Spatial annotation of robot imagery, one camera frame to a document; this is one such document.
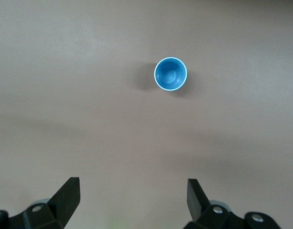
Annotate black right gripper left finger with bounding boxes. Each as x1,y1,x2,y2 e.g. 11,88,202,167
0,177,81,229

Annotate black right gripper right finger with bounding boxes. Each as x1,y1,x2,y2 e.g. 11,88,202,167
184,178,281,229

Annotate blue plastic cup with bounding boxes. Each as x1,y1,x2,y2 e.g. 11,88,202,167
153,57,188,91

